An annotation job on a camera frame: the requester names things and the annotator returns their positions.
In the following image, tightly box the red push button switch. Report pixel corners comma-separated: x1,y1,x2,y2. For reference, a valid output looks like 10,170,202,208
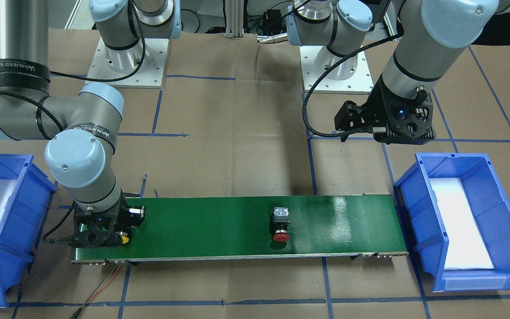
272,207,290,242

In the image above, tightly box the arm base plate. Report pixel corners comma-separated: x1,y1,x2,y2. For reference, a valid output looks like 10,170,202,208
87,39,169,89
300,45,374,94

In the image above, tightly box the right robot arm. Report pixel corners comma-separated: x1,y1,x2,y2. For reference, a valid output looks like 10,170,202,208
0,0,182,248

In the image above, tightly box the aluminium profile post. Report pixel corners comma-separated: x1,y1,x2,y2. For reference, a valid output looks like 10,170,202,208
223,0,246,39

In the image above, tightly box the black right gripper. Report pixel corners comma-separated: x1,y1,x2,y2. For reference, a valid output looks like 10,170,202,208
71,195,146,248

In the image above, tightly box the red black wire pair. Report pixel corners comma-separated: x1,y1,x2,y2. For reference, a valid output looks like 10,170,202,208
69,264,123,319

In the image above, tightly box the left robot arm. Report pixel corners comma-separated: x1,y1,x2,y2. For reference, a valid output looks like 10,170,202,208
286,0,510,145

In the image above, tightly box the blue plastic bin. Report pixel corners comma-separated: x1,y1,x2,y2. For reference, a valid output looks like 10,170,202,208
0,154,56,307
395,153,510,292

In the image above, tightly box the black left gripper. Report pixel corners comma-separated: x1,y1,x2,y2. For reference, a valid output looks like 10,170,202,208
334,78,436,145

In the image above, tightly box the black braided cable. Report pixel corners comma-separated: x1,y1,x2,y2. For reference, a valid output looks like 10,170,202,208
302,35,399,136

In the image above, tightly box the green conveyor belt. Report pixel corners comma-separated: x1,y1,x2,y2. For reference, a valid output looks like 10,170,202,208
72,195,408,264

